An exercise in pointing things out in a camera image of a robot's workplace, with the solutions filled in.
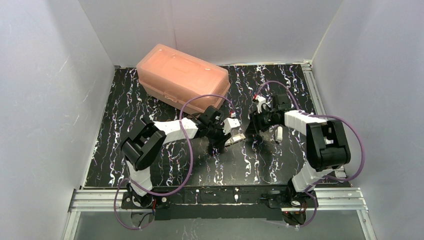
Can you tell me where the white mini stapler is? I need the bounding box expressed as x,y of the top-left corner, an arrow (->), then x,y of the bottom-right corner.
274,125 -> 283,143

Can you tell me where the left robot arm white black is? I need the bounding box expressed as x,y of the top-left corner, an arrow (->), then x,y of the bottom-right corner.
120,106 -> 240,197

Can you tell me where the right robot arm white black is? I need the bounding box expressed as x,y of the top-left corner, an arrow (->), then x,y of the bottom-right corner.
247,95 -> 351,200

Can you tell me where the pink translucent plastic box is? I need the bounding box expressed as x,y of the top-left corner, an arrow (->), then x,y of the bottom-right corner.
136,44 -> 230,114

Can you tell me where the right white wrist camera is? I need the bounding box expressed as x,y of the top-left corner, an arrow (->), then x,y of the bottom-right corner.
252,94 -> 267,114

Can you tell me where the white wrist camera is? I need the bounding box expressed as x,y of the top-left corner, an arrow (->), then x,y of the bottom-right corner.
223,112 -> 240,135
252,94 -> 267,114

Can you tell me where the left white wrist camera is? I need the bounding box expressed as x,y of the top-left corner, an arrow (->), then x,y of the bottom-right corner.
223,112 -> 240,135

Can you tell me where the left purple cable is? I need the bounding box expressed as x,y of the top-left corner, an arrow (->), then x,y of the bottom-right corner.
112,94 -> 237,231

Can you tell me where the purple cable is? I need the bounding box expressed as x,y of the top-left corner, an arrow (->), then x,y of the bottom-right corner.
253,80 -> 366,229
112,94 -> 237,231

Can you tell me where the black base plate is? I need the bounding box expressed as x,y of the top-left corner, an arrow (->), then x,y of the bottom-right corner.
119,184 -> 316,224

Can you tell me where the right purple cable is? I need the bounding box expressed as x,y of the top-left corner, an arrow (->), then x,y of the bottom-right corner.
253,80 -> 366,229

